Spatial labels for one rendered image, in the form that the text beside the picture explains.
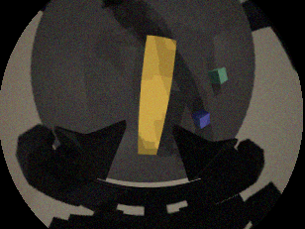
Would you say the small green block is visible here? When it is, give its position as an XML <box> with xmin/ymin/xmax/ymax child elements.
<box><xmin>208</xmin><ymin>67</ymin><xmax>228</xmax><ymax>85</ymax></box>

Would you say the yellow bar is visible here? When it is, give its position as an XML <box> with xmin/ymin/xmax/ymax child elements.
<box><xmin>138</xmin><ymin>35</ymin><xmax>176</xmax><ymax>155</ymax></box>

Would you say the small blue cube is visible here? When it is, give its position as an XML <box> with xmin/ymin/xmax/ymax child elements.
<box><xmin>192</xmin><ymin>109</ymin><xmax>210</xmax><ymax>129</ymax></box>

